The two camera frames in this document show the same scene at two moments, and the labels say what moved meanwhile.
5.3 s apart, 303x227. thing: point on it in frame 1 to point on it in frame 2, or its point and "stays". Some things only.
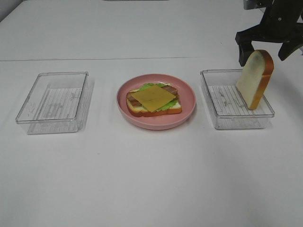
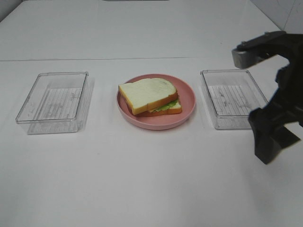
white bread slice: [138, 111] stays
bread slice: [254, 78] to [143, 95]
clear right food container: [227, 107] stays
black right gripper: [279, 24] to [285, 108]
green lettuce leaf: [166, 106] stays
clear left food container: [57, 102] stays
